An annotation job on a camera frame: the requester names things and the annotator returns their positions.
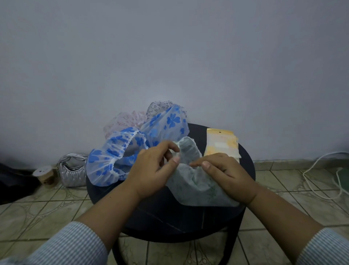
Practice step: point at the person's right hand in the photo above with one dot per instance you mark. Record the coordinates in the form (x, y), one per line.
(231, 180)

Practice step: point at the person's left hand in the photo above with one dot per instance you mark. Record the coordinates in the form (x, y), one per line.
(147, 174)

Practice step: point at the green print shower cap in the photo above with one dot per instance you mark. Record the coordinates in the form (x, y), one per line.
(196, 188)

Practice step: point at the stack of yellow small pouches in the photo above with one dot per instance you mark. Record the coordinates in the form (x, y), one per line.
(220, 142)

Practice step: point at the blue flower shower cap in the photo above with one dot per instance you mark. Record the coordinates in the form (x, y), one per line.
(169, 122)
(101, 166)

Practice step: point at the pink print shower cap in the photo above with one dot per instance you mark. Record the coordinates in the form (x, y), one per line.
(122, 120)

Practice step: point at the person's left forearm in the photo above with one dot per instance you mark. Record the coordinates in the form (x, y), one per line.
(109, 218)

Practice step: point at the person's right forearm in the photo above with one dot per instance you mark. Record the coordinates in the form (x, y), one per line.
(278, 218)

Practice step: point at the black round side table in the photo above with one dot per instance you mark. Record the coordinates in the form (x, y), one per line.
(169, 218)

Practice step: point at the silver quilted handbag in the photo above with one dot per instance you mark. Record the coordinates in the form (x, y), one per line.
(72, 174)

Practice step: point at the ribbon spool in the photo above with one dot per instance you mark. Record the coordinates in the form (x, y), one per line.
(43, 174)

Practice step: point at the pale green appliance base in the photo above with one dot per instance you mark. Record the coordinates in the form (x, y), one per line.
(345, 177)

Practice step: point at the black bag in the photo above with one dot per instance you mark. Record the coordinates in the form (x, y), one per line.
(16, 185)

